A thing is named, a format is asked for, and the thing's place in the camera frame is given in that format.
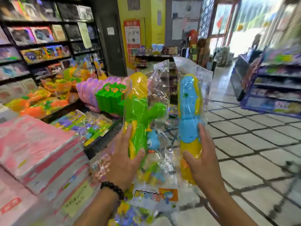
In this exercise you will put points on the person's left hand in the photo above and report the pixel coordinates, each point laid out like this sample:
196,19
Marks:
120,162

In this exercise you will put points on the person's right hand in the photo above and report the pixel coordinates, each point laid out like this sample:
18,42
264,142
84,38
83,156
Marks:
207,167

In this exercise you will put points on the person's left thumb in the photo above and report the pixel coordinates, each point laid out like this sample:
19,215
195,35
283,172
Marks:
139,157

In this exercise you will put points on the person's right thumb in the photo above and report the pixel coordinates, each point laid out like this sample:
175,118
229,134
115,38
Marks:
190,158

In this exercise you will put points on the bagged green yellow water gun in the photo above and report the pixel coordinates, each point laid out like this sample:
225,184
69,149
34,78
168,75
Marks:
137,108

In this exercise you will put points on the bagged blue yellow water gun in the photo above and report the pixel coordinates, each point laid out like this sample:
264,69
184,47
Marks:
189,103

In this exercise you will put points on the person's left forearm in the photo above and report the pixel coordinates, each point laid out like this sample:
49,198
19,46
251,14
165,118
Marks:
98,209

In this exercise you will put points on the person's right forearm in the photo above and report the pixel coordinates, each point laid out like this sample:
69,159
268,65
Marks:
225,207

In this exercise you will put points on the row of green toys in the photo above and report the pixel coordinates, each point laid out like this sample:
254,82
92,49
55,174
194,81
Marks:
110,98

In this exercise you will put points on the pile of bagged colourful toys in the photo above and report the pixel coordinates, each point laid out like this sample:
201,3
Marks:
82,124

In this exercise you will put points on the yellow handwritten price label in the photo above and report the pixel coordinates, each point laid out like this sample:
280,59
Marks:
77,198

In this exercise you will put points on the row of purple toys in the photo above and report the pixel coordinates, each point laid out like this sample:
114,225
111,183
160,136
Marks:
89,91

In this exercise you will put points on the dark low display counter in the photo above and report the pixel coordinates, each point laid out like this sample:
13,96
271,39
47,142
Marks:
239,75

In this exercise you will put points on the stack of pink boxes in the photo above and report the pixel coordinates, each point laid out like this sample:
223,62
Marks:
40,150

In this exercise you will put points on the low shelf of small goods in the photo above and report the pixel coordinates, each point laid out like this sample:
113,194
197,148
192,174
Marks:
152,52

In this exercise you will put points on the stack of brown boxes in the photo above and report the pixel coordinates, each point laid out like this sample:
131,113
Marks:
202,52

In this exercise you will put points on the blue shelf of toys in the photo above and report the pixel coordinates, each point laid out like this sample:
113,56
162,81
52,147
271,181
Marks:
275,87

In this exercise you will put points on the pile of orange toys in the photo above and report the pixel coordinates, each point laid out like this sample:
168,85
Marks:
40,101

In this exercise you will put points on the red poster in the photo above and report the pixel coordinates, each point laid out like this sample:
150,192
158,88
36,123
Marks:
132,39

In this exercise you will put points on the small white paper notice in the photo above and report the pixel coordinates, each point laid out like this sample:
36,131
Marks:
110,31

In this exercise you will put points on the long white paper sheet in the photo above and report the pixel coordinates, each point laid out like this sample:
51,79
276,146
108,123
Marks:
84,35

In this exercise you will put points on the white notice board papers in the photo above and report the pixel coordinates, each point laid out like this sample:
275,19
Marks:
187,18

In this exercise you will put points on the red flag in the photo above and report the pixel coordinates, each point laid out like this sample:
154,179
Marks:
219,21

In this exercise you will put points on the black shelf of boxed toys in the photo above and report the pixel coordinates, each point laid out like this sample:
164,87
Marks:
42,35

